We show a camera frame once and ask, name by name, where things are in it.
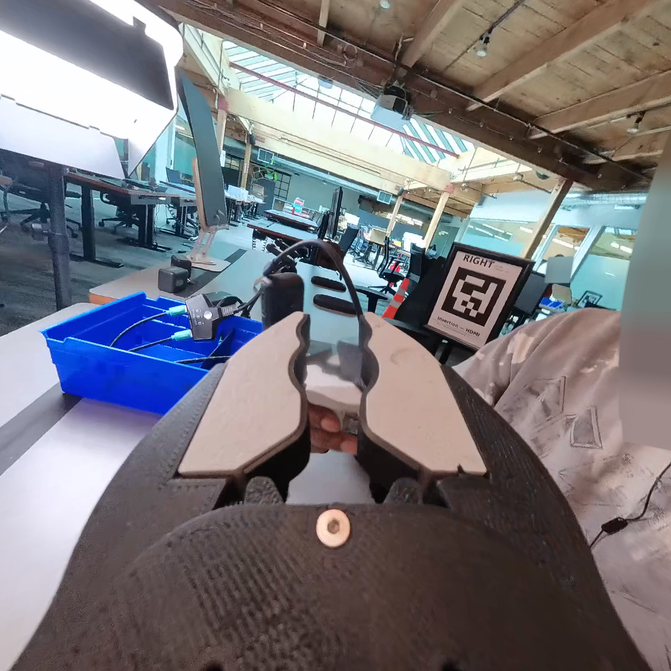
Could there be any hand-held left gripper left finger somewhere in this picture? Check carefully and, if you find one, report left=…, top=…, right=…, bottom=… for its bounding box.
left=178, top=312, right=312, bottom=491

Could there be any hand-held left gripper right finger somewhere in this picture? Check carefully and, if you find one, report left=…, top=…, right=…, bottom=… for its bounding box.
left=358, top=313, right=488, bottom=488

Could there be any black hdmi switch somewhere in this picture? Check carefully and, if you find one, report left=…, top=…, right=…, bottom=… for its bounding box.
left=185, top=295, right=234, bottom=341

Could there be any green plug hdmi cable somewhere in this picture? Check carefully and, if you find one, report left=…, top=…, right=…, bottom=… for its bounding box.
left=108, top=305, right=234, bottom=366

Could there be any blue storage bin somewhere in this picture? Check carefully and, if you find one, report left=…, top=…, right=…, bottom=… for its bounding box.
left=41, top=292, right=263, bottom=415

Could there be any black hub cable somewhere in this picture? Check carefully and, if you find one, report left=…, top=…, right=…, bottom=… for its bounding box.
left=256, top=239, right=366, bottom=389

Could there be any person's left hand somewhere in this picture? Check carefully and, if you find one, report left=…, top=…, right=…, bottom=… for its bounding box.
left=309, top=404, right=360, bottom=456

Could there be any orange traffic cone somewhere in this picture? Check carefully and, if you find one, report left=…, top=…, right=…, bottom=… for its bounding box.
left=383, top=278, right=410, bottom=319

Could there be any framed tag sign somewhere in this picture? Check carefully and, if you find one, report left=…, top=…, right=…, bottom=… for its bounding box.
left=424, top=242, right=535, bottom=352

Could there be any small black adapter box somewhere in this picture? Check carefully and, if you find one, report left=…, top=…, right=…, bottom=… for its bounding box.
left=157, top=266, right=192, bottom=295

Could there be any black light stand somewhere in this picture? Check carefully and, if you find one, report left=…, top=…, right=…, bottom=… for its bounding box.
left=44, top=163, right=71, bottom=310

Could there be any black panel on wooden stand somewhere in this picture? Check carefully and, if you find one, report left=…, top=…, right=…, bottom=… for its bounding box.
left=178, top=71, right=232, bottom=269

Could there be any wooden office desk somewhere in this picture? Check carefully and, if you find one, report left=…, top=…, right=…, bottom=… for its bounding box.
left=65, top=170, right=202, bottom=263

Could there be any black office chair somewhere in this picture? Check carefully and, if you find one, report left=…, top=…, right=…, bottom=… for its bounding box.
left=0, top=175, right=82, bottom=239

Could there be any ceiling projector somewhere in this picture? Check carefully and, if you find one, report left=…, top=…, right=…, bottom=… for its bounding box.
left=371, top=86, right=415, bottom=132

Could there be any bright studio light panel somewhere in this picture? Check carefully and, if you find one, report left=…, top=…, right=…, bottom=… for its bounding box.
left=0, top=0, right=184, bottom=179

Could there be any black lavalier microphone cable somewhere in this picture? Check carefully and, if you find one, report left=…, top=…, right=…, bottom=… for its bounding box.
left=590, top=461, right=671, bottom=548

